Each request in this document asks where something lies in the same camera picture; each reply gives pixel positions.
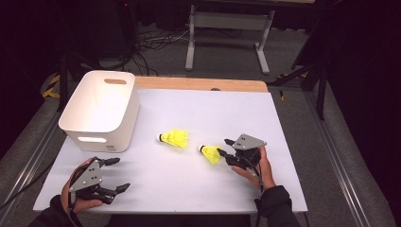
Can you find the black metal stand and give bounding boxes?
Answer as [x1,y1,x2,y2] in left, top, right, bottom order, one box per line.
[56,51,105,113]

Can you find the black tripod stand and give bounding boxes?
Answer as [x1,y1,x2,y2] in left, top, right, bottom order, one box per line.
[268,37,330,121]

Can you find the wooden table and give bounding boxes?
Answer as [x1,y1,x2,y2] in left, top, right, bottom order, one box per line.
[133,76,270,94]

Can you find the person's right hand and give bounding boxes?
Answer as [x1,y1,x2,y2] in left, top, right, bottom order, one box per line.
[231,146,277,191]

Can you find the grey metal stand frame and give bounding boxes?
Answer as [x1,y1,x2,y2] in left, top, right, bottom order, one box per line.
[184,4,276,76]

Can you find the black floor cables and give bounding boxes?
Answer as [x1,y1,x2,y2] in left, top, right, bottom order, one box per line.
[124,26,191,78]

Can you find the yellow plastic shuttlecock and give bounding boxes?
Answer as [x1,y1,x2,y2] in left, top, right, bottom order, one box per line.
[197,144,223,166]
[156,128,190,149]

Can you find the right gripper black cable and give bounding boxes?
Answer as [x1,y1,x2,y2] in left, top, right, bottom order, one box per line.
[244,155,265,194]

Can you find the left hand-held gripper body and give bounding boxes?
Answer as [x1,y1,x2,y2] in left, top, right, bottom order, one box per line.
[68,158,117,205]

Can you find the person's left hand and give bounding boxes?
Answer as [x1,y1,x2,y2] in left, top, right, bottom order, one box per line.
[60,156,104,216]

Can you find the white plastic storage bin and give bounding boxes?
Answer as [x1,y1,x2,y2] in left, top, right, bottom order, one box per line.
[58,70,141,154]

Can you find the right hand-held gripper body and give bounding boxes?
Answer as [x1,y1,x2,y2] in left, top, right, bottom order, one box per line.
[225,133,268,168]

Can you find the aluminium rail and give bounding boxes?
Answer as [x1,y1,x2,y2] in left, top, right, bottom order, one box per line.
[305,90,374,227]
[0,113,61,219]

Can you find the yellow black floor tape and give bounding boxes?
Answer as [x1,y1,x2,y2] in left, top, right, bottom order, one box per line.
[42,73,61,99]

